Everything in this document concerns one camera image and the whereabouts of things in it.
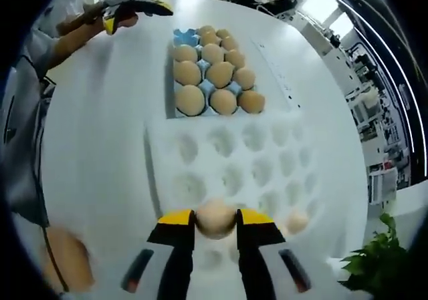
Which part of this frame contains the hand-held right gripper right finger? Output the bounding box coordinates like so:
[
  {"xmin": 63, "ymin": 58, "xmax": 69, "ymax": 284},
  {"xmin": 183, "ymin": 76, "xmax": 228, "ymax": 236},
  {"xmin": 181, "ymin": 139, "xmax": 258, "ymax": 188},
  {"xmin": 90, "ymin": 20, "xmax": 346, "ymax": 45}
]
[{"xmin": 235, "ymin": 208, "xmax": 330, "ymax": 300}]

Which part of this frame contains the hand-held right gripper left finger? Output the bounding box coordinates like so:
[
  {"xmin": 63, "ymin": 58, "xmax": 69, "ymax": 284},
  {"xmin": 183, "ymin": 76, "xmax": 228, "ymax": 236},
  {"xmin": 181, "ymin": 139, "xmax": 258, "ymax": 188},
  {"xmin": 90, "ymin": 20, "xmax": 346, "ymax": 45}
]
[{"xmin": 118, "ymin": 208, "xmax": 197, "ymax": 300}]

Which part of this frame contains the single brown egg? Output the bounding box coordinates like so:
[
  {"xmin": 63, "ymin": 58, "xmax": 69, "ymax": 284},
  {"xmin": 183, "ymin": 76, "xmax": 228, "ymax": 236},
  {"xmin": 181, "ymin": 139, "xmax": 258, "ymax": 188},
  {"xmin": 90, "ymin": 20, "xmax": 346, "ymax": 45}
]
[
  {"xmin": 195, "ymin": 199, "xmax": 237, "ymax": 241},
  {"xmin": 284, "ymin": 212, "xmax": 309, "ymax": 236}
]

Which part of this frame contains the blue egg tray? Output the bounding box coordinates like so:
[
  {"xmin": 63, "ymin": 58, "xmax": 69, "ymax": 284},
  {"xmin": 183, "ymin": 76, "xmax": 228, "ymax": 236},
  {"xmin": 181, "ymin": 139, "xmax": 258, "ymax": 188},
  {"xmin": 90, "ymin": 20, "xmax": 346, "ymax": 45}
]
[{"xmin": 172, "ymin": 27, "xmax": 267, "ymax": 117}]

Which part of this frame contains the cluster of brown eggs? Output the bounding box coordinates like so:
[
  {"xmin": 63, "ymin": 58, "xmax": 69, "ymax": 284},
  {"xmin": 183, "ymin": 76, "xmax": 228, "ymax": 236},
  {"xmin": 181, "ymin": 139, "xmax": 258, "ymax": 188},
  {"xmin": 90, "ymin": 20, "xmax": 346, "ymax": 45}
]
[{"xmin": 173, "ymin": 25, "xmax": 267, "ymax": 117}]

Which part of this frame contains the clear plastic egg container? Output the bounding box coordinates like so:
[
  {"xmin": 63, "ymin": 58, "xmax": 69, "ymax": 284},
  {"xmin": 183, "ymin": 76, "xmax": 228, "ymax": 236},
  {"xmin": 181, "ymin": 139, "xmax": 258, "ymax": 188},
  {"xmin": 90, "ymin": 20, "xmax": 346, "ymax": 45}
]
[{"xmin": 143, "ymin": 114, "xmax": 338, "ymax": 300}]

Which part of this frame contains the person's left hand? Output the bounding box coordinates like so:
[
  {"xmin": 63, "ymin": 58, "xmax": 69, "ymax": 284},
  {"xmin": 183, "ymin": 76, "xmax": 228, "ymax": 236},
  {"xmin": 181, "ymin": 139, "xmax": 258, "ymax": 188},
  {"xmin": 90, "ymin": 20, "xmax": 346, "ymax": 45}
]
[{"xmin": 82, "ymin": 5, "xmax": 107, "ymax": 31}]

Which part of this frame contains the white table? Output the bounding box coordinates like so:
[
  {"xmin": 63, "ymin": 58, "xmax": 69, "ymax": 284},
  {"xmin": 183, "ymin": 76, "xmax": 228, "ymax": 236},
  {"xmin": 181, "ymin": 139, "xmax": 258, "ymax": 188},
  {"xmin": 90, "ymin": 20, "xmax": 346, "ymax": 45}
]
[{"xmin": 11, "ymin": 0, "xmax": 370, "ymax": 300}]

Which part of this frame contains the green potted plant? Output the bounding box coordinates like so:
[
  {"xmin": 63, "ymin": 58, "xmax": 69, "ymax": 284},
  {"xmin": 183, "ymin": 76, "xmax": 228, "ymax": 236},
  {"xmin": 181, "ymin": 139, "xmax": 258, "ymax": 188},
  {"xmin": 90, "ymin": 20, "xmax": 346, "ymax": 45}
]
[{"xmin": 337, "ymin": 212, "xmax": 414, "ymax": 293}]

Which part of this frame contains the operator in grey shirt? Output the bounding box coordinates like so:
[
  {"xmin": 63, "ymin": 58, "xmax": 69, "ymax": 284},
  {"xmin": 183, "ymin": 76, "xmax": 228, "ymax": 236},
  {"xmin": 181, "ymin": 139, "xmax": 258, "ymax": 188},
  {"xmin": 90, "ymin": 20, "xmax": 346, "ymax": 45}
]
[{"xmin": 0, "ymin": 0, "xmax": 84, "ymax": 227}]

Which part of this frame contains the white power socket strip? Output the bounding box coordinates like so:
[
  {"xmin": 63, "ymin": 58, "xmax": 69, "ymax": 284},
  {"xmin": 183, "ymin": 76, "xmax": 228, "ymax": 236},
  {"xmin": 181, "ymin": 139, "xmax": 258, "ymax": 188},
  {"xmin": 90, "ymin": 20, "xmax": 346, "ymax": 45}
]
[{"xmin": 249, "ymin": 38, "xmax": 302, "ymax": 110}]

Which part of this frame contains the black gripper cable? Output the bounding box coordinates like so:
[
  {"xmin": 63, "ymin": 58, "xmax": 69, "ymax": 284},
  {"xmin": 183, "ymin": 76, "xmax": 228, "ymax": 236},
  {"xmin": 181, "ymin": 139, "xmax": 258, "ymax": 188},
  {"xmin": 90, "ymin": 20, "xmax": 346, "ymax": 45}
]
[{"xmin": 29, "ymin": 76, "xmax": 70, "ymax": 293}]

